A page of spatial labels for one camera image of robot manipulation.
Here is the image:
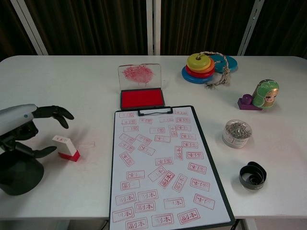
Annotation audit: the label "white upright frame post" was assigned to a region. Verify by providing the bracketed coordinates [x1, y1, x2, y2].
[146, 0, 162, 56]

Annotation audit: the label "white slanted frame post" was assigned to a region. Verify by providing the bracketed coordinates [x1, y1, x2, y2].
[237, 0, 266, 56]
[10, 0, 48, 56]

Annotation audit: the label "yellow wooden ring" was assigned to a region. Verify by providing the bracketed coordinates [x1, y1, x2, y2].
[186, 54, 212, 70]

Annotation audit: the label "braided beige rope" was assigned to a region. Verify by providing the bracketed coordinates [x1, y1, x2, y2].
[197, 51, 232, 90]

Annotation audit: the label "clear jar of metal clips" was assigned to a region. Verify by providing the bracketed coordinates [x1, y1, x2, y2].
[222, 119, 253, 149]

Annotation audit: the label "black clipboard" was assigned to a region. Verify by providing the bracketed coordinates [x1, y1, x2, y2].
[108, 105, 236, 230]

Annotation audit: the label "black coiled strip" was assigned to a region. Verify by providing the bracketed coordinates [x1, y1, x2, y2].
[238, 161, 268, 191]

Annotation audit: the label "white paper with red stamps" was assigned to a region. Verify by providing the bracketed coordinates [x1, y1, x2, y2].
[111, 107, 232, 230]

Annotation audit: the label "teal wooden disc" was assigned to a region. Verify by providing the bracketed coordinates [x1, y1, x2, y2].
[211, 55, 238, 73]

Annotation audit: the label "green matryoshka doll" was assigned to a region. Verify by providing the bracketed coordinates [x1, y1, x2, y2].
[251, 79, 280, 110]

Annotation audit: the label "purple toy block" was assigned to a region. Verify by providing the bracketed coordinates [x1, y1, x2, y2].
[237, 94, 263, 111]

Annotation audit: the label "white red rubber stamp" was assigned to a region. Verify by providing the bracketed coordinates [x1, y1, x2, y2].
[52, 135, 81, 163]

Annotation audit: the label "red ink pad clear lid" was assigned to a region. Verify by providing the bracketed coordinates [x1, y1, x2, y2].
[117, 63, 166, 110]

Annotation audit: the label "red wooden ring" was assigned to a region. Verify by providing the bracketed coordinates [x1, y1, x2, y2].
[184, 65, 214, 77]

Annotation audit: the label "orange wooden ring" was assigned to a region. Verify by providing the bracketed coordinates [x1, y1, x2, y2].
[191, 58, 215, 73]

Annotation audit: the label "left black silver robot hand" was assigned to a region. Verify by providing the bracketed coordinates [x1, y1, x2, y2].
[0, 104, 75, 159]

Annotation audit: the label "dark pleated curtain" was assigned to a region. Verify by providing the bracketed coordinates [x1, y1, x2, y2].
[0, 0, 307, 62]

